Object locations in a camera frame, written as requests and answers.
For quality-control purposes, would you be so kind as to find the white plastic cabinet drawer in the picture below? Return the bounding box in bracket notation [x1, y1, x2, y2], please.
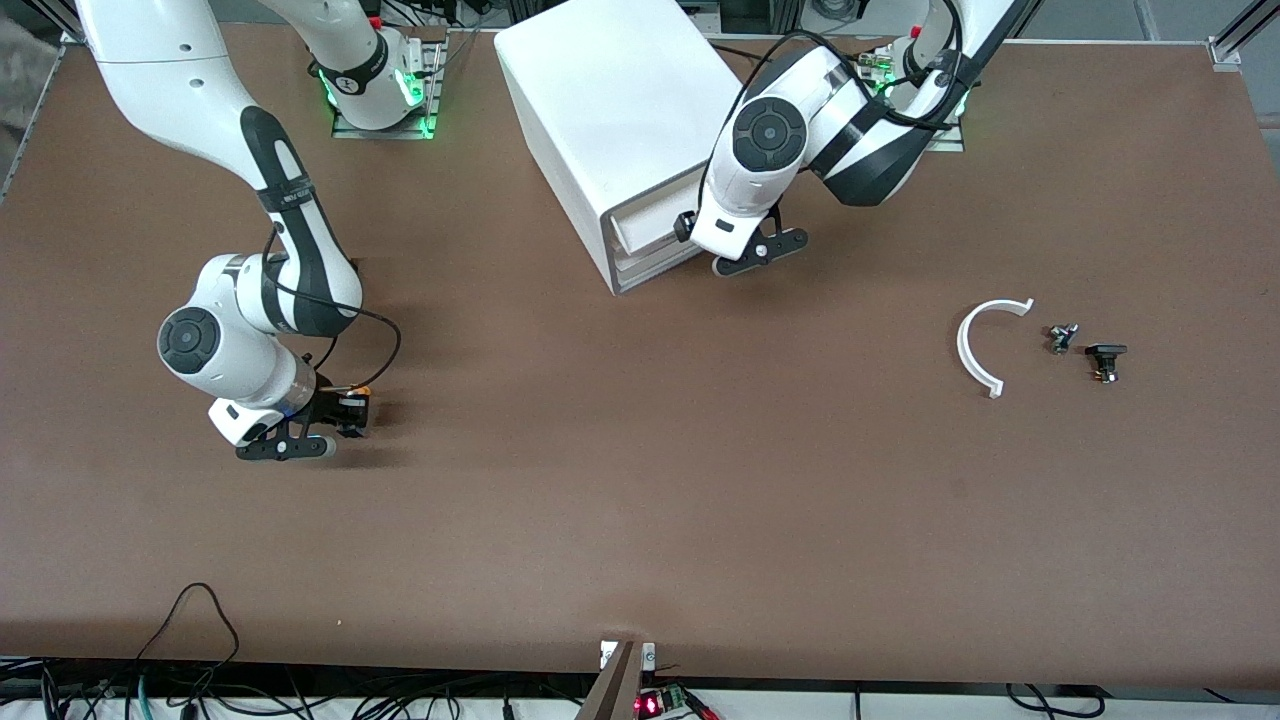
[610, 170, 706, 256]
[615, 258, 713, 294]
[613, 245, 704, 276]

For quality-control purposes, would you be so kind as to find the white drawer cabinet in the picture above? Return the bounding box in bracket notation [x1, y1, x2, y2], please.
[493, 0, 771, 296]

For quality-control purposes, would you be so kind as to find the aluminium profile bar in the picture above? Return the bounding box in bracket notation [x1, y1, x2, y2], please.
[573, 640, 646, 720]

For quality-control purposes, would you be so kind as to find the circuit board with red light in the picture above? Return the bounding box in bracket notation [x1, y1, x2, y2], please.
[633, 684, 693, 719]

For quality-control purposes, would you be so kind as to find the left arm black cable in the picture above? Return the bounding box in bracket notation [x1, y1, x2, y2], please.
[700, 0, 966, 201]

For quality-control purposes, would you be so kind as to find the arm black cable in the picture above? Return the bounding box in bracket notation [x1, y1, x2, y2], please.
[263, 225, 404, 398]
[700, 0, 966, 201]

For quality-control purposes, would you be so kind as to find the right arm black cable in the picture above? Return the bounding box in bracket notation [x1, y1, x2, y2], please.
[263, 225, 404, 398]

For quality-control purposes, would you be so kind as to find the black looped cable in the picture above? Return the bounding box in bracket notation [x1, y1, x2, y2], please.
[133, 582, 241, 669]

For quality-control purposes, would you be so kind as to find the thin black power cable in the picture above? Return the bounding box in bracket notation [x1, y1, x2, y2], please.
[703, 38, 791, 63]

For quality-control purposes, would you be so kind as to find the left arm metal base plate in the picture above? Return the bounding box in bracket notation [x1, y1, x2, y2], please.
[858, 45, 967, 153]

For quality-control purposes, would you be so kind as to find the white half-ring plastic clamp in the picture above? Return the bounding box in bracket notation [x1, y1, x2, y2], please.
[957, 298, 1035, 399]

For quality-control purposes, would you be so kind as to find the black push switch component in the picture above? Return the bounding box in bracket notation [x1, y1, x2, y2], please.
[1085, 343, 1129, 385]

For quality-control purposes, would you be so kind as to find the black curled cable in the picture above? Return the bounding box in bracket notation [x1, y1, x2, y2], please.
[1003, 682, 1109, 719]

